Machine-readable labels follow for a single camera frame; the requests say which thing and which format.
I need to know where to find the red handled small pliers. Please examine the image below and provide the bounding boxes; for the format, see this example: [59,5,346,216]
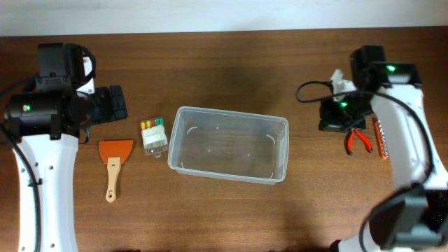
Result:
[344,127,374,156]

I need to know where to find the clear plastic storage container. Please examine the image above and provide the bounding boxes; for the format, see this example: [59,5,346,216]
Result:
[167,106,289,185]

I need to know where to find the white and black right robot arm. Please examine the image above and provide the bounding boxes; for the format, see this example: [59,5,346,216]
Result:
[318,45,447,251]

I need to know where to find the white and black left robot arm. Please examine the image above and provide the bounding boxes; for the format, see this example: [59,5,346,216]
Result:
[1,43,127,251]

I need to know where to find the orange holder of drill bits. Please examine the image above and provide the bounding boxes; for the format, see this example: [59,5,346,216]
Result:
[372,116,389,160]

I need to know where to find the clear case of coloured screwdrivers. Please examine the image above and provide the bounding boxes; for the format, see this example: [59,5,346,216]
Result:
[140,117,169,158]

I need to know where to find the orange scraper with wooden handle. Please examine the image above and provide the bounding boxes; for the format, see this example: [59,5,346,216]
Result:
[99,139,133,203]

